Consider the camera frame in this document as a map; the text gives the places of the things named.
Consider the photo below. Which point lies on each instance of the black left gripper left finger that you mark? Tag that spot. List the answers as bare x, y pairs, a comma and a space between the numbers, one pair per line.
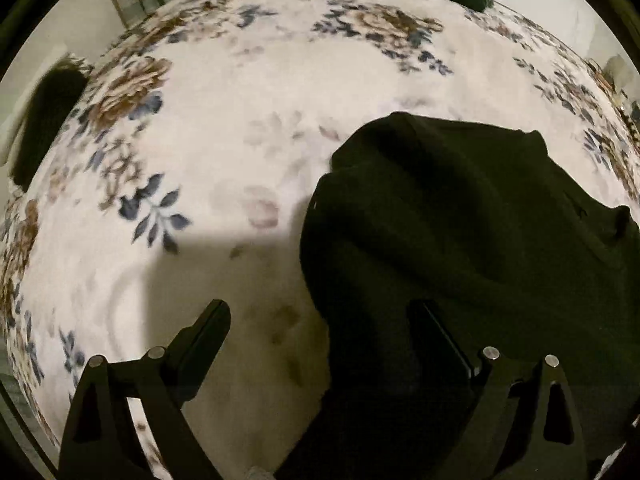
100, 441

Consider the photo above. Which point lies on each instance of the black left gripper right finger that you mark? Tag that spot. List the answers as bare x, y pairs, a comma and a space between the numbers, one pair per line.
510, 411

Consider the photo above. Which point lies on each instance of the black small garment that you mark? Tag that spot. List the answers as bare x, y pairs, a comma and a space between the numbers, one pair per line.
429, 241

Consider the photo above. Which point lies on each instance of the floral white bed blanket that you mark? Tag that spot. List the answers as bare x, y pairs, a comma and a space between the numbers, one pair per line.
183, 173

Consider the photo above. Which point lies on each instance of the black cloth at bed edge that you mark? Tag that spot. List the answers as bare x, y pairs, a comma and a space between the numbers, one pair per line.
54, 98

